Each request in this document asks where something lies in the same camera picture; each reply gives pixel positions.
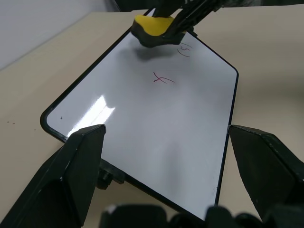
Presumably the white whiteboard with black frame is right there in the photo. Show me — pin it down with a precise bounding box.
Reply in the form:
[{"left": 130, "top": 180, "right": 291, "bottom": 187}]
[{"left": 39, "top": 8, "right": 239, "bottom": 222}]

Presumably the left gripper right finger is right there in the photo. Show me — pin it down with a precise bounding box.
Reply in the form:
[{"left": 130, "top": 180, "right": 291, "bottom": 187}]
[{"left": 227, "top": 124, "right": 304, "bottom": 222}]

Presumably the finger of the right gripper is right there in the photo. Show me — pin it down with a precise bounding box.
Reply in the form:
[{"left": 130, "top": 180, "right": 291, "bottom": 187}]
[
  {"left": 162, "top": 0, "right": 229, "bottom": 45},
  {"left": 151, "top": 0, "right": 184, "bottom": 19}
]

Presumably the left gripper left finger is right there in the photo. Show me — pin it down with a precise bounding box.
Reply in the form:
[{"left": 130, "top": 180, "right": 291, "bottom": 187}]
[{"left": 0, "top": 123, "right": 107, "bottom": 228}]

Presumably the black whiteboard stand foot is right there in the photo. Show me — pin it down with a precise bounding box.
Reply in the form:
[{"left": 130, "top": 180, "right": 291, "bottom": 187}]
[{"left": 96, "top": 158, "right": 126, "bottom": 190}]

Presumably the yellow and black eraser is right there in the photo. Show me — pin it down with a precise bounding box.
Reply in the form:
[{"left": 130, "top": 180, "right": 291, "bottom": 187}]
[{"left": 131, "top": 14, "right": 186, "bottom": 48}]

